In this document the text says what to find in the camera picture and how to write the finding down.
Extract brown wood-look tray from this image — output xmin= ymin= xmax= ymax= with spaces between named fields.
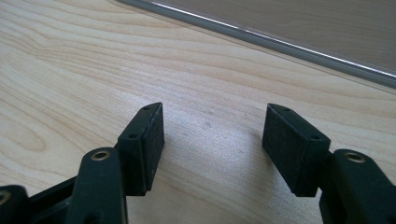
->
xmin=116 ymin=0 xmax=396 ymax=90

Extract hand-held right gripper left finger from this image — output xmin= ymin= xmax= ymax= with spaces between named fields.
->
xmin=117 ymin=102 xmax=165 ymax=197

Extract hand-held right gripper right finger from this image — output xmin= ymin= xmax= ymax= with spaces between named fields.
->
xmin=262 ymin=103 xmax=332 ymax=198

